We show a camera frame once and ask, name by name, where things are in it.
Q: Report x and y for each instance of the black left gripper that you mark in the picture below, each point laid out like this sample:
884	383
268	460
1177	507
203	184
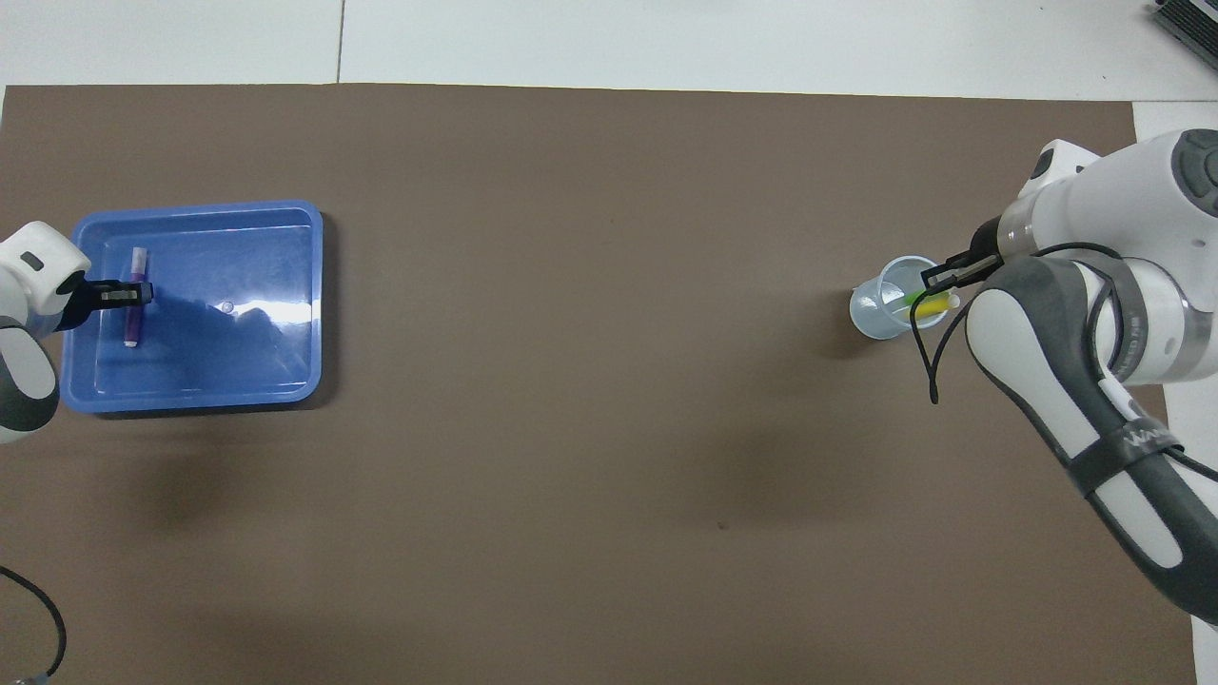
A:
81	303

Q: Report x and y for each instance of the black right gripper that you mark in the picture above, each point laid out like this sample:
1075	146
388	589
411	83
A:
988	245

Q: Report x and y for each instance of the purple pen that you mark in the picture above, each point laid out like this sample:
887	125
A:
133	323

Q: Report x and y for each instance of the yellow pen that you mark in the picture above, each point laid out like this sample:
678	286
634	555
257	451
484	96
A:
937	304

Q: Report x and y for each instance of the green pen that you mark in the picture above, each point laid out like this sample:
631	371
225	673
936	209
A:
915	297

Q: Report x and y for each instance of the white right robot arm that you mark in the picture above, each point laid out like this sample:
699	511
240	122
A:
1123	247

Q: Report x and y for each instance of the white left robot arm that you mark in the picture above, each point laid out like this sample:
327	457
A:
29	285

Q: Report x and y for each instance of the blue plastic tray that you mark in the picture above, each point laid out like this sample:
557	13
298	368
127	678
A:
228	352

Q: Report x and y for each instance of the translucent pale blue cup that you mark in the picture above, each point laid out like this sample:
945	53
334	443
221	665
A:
871	314

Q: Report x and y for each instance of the grey laptop keyboard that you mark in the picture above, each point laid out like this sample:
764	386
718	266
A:
1189	21

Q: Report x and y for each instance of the brown table mat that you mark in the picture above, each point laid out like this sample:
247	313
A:
590	381

